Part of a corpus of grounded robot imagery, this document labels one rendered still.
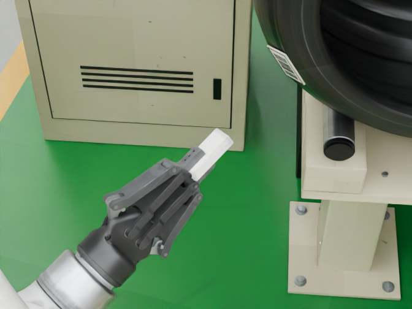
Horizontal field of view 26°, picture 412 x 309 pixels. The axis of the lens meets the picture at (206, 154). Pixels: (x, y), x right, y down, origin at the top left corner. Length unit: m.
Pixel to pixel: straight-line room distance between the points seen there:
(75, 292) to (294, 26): 0.42
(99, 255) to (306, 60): 0.36
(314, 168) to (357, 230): 0.79
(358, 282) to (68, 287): 1.21
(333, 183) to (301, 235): 0.94
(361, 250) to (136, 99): 0.68
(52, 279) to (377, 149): 0.56
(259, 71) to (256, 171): 0.37
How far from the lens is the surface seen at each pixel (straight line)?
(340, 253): 2.15
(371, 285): 2.20
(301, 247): 2.24
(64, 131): 2.44
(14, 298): 0.95
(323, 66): 1.14
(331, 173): 1.30
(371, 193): 1.35
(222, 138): 1.14
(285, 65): 1.17
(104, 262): 1.10
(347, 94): 1.18
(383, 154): 1.40
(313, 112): 1.36
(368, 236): 2.09
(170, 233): 1.16
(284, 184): 2.36
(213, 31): 2.10
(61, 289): 1.10
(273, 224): 2.28
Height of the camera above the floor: 1.87
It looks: 51 degrees down
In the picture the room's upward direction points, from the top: straight up
